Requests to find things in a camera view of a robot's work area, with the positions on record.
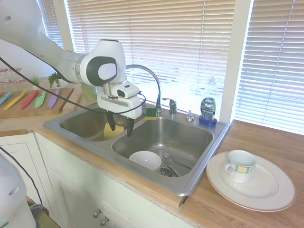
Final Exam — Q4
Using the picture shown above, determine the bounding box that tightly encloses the blue Dawn dish soap bottle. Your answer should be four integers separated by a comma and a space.
198, 96, 218, 128

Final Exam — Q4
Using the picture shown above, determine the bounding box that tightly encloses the purple knife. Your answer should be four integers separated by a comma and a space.
48, 89, 60, 109

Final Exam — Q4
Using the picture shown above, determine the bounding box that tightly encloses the chrome faucet lever handle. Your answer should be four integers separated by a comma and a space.
162, 97, 178, 117

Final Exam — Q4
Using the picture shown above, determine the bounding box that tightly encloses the clear plastic bottle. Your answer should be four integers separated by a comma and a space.
203, 75, 223, 98

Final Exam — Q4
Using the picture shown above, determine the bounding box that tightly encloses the yellow and green sponge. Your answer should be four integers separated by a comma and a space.
145, 107, 159, 121

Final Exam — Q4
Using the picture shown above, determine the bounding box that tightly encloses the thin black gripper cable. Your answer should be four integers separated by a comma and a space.
0, 56, 147, 116

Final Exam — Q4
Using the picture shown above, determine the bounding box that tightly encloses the white ceramic bowl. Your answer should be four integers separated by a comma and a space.
128, 151, 162, 171

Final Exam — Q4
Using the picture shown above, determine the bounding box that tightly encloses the stainless steel double sink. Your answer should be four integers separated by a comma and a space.
43, 104, 230, 197

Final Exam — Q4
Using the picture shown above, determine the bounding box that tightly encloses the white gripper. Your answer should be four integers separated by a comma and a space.
96, 94, 143, 138

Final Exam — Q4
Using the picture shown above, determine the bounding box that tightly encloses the teal knife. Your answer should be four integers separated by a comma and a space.
0, 92, 12, 106

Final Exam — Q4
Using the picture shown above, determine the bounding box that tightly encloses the white kitchen cabinet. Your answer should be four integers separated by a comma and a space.
0, 129, 181, 228

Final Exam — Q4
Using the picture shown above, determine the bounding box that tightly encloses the white teacup with plaid band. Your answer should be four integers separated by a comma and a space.
224, 150, 258, 184

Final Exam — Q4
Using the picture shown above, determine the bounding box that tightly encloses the metal sink drain strainer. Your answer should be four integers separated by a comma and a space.
159, 167, 179, 178

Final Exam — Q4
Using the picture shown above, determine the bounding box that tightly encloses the red knife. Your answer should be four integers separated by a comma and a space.
20, 90, 39, 110

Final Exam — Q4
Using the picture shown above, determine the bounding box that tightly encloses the white window blind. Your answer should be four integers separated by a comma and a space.
66, 0, 232, 112
42, 0, 64, 49
234, 0, 304, 135

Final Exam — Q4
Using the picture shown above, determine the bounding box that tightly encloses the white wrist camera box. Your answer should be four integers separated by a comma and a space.
109, 81, 141, 99

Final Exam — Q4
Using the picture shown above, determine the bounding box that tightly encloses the small green potted plant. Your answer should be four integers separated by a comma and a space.
48, 72, 63, 89
30, 75, 41, 91

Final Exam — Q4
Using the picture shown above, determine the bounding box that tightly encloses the yellow plastic cup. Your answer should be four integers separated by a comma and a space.
104, 122, 125, 139

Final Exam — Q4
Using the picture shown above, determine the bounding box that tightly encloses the black power cable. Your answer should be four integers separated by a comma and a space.
0, 146, 44, 205

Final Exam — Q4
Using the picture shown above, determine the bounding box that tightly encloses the glass jar red checked lid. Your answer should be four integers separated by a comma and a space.
13, 67, 24, 85
0, 68, 12, 86

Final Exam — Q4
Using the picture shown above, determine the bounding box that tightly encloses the chrome gooseneck faucet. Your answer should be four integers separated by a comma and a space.
125, 64, 163, 112

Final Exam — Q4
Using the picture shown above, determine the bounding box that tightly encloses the white dinner plate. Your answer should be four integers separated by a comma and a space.
206, 151, 296, 213

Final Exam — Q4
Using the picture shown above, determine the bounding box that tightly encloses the yellow knife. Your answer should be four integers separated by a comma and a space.
3, 91, 27, 111

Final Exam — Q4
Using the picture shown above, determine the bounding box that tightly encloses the green knife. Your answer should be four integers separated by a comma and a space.
34, 91, 48, 109

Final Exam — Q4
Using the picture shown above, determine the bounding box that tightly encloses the coiled cable bundle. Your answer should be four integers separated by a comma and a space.
28, 201, 49, 216

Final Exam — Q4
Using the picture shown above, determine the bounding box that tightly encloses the wooden cutting board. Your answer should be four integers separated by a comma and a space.
0, 87, 75, 119

